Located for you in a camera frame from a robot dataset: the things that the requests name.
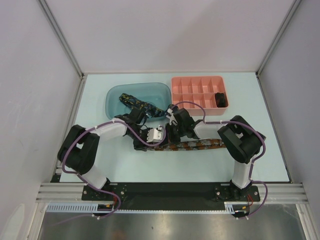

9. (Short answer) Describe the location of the white cable duct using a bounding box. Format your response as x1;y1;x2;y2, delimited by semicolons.
46;202;247;215

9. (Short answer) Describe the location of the corner aluminium post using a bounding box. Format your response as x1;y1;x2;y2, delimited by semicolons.
257;0;305;75
37;0;85;80

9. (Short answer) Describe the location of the left corner aluminium post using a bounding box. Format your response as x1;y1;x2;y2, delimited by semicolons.
37;0;85;80

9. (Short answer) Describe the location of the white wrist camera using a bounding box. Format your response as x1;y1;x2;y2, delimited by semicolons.
146;125;165;143
166;106;179;126

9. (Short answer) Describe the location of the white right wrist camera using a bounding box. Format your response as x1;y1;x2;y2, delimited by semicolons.
166;106;179;126

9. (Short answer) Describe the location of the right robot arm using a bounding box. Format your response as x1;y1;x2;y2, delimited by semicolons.
166;106;266;201

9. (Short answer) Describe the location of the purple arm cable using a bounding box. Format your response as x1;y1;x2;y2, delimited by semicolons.
171;101;270;221
61;121;167;198

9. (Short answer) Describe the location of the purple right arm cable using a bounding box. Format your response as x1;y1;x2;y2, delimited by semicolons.
171;101;270;221

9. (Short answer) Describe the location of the aluminium frame rail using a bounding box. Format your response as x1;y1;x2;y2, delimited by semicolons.
35;182;309;204

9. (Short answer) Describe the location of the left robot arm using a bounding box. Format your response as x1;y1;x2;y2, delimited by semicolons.
57;107;147;200

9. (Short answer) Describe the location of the teal plastic bin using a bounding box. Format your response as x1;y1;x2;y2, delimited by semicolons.
105;82;172;120

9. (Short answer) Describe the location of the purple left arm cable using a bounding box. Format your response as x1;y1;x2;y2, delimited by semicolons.
61;121;167;198

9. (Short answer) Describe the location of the orange floral tie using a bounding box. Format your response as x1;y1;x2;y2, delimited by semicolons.
147;139;226;151

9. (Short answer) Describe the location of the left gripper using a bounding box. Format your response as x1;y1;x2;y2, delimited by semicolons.
128;127;154;152

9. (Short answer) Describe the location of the right corner aluminium post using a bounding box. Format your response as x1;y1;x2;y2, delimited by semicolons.
257;0;305;75

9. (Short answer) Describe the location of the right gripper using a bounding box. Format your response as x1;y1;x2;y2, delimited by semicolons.
161;122;186;147

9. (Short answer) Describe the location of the pink compartment organizer tray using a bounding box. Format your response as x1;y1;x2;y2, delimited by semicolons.
171;75;229;116

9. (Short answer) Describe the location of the rolled dark tie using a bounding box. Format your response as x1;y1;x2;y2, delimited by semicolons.
214;92;228;108

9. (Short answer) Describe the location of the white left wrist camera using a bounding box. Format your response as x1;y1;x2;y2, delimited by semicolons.
146;125;165;143

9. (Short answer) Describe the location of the navy yellow patterned tie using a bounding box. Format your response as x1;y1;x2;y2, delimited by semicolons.
118;93;167;118

